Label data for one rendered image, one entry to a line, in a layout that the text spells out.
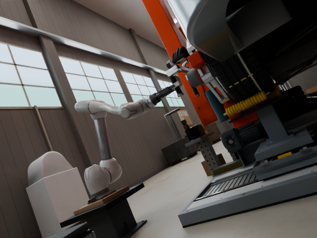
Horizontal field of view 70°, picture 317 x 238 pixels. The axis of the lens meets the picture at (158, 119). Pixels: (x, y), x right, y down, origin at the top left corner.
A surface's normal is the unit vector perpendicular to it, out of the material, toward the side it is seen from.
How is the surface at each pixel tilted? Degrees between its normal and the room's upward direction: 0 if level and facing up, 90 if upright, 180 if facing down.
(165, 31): 90
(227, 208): 90
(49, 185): 90
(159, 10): 90
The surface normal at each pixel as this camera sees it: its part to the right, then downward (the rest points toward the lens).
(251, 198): -0.49, 0.07
